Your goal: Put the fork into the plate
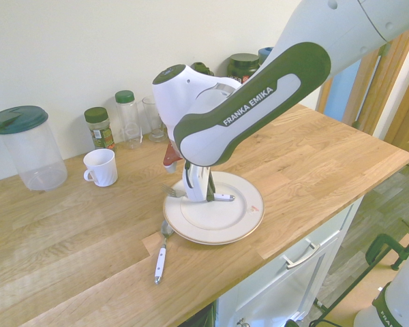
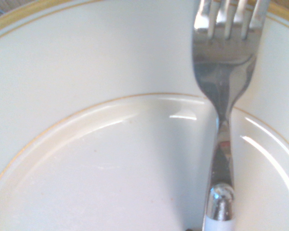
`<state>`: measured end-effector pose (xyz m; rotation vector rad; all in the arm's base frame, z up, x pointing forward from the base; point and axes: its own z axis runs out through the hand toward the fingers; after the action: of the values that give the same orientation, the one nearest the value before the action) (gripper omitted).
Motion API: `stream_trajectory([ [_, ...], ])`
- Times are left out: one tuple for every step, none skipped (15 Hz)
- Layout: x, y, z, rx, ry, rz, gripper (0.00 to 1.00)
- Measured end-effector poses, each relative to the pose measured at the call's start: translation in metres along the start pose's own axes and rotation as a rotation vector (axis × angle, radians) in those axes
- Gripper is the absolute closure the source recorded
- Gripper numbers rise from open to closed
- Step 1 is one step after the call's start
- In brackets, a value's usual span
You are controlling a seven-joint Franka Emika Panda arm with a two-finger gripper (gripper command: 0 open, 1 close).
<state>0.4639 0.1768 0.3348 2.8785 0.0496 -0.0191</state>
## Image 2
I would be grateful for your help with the white gold-rimmed plate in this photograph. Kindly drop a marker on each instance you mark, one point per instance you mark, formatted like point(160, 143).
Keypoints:
point(86, 60)

